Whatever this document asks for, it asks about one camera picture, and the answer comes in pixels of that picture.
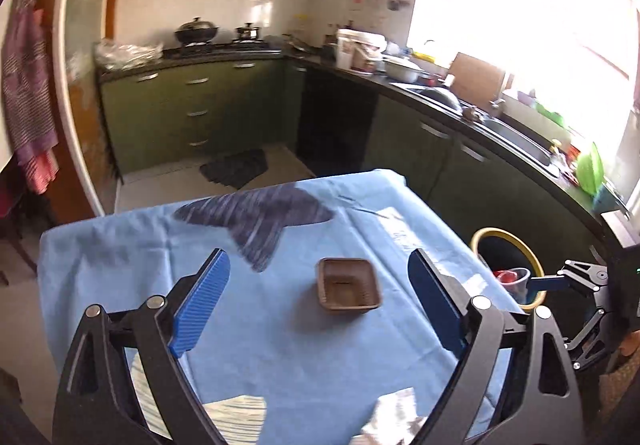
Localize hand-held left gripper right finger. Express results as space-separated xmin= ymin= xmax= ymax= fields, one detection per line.
xmin=407 ymin=249 xmax=586 ymax=445

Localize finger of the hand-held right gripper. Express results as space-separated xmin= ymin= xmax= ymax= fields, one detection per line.
xmin=527 ymin=259 xmax=608 ymax=297
xmin=564 ymin=304 xmax=610 ymax=372

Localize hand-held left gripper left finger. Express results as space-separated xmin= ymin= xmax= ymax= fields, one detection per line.
xmin=52 ymin=249 xmax=231 ymax=445

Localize clear plastic cup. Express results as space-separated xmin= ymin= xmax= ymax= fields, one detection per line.
xmin=510 ymin=267 xmax=532 ymax=306

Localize yellow rimmed trash bin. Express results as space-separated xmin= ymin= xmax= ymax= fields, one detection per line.
xmin=470 ymin=226 xmax=547 ymax=313

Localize dark plastic tray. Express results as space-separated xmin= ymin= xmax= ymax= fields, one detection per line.
xmin=315 ymin=257 xmax=383 ymax=313

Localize blue printed tablecloth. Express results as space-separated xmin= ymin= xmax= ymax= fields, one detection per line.
xmin=37 ymin=169 xmax=506 ymax=445

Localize green plastic colander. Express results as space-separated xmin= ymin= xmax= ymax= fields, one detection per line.
xmin=575 ymin=141 xmax=606 ymax=198

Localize dark floor mat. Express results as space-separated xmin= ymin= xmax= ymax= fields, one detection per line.
xmin=200 ymin=148 xmax=269 ymax=190

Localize steel kitchen sink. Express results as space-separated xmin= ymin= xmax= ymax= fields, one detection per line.
xmin=392 ymin=82 xmax=561 ymax=176

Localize green plastic container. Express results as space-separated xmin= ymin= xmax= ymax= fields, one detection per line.
xmin=535 ymin=100 xmax=568 ymax=126

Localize steel kitchen faucet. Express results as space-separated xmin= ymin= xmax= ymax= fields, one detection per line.
xmin=490 ymin=75 xmax=516 ymax=119

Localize green base cabinets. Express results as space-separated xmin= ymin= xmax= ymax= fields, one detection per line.
xmin=97 ymin=58 xmax=616 ymax=286

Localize wooden cutting board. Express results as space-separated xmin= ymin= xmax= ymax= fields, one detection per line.
xmin=447 ymin=52 xmax=507 ymax=111

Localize black countertop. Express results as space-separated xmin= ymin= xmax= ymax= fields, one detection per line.
xmin=97 ymin=45 xmax=640 ymax=246

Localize black gas stove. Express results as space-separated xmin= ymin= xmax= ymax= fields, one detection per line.
xmin=162 ymin=41 xmax=283 ymax=58

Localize white rice cooker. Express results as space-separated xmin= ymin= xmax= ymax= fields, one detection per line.
xmin=336 ymin=29 xmax=387 ymax=75

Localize clear plastic bag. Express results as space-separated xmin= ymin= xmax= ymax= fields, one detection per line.
xmin=95 ymin=39 xmax=163 ymax=71

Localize white hanging sheet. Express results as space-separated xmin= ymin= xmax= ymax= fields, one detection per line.
xmin=0 ymin=0 xmax=15 ymax=171

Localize purple checked apron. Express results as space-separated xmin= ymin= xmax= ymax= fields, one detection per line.
xmin=2 ymin=0 xmax=60 ymax=196

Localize black wok with lid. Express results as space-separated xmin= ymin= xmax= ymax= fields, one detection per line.
xmin=174 ymin=16 xmax=221 ymax=46

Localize glass pan lid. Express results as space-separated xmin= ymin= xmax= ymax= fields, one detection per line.
xmin=287 ymin=34 xmax=321 ymax=51

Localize kitchen window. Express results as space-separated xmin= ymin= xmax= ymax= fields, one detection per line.
xmin=407 ymin=0 xmax=640 ymax=166

